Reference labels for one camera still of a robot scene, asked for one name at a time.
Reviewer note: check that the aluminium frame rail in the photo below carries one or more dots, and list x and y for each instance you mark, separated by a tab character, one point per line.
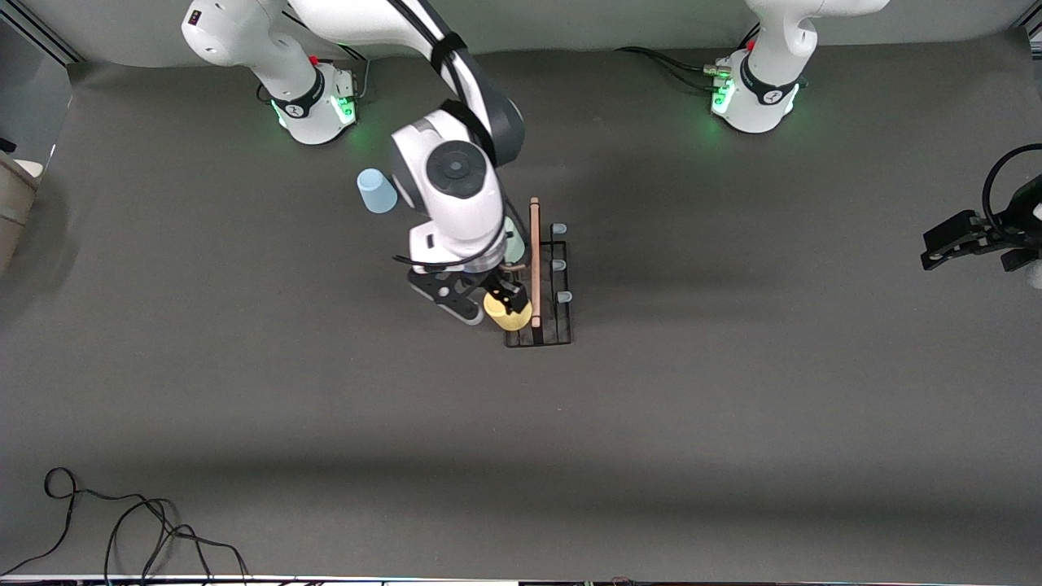
45	32
1034	31

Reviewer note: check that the dark grey table cover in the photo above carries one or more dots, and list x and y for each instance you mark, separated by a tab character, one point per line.
651	448

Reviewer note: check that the yellow plastic cup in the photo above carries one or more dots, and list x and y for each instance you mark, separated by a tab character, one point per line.
511	319

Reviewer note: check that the beige box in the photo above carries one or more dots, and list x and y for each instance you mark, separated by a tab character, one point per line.
12	212

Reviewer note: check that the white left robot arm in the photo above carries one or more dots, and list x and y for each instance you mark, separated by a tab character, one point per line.
773	49

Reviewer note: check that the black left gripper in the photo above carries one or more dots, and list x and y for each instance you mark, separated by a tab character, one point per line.
1016	220

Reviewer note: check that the pale green plastic cup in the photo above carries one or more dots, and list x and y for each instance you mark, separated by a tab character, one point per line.
518	241

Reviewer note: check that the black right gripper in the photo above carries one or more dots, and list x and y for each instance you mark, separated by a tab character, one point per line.
495	286

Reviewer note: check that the light blue plastic cup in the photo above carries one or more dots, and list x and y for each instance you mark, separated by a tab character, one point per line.
377	192

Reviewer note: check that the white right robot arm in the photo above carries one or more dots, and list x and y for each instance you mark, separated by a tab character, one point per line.
456	203

